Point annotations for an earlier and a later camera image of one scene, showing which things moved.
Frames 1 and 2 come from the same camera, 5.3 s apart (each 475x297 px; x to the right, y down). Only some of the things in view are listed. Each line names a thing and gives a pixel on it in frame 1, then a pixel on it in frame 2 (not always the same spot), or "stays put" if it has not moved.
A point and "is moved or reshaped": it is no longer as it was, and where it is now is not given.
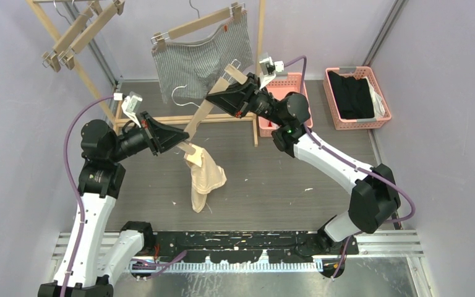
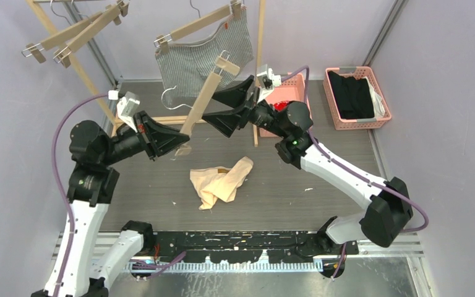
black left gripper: (164, 137) stays put
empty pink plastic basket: (279, 87) stays put
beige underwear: (205, 176) → (214, 182)
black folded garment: (352, 96) stays put
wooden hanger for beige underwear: (234, 73) is moved or reshaped
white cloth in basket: (379, 110) stays put
